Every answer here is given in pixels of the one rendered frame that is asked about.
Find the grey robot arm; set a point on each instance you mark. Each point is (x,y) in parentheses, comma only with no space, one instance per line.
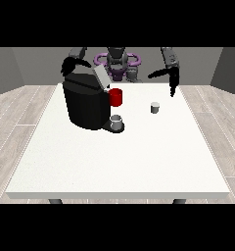
(169,57)
(77,52)

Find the pale grey machine lid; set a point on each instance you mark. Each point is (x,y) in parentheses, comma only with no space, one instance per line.
(102,76)

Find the grey robot trunk purple rings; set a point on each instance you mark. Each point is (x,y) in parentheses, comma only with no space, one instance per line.
(117,63)

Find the black coffee machine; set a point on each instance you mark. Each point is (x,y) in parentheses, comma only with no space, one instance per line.
(85,103)

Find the small grey coffee pod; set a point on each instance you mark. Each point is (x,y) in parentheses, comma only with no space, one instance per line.
(155,107)

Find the red pod holder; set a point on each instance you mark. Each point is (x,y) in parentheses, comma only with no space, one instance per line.
(116,97)

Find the small grey cup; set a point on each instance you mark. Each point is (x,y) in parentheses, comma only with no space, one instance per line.
(116,122)

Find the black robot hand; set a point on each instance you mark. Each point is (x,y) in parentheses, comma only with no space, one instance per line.
(70,64)
(170,75)

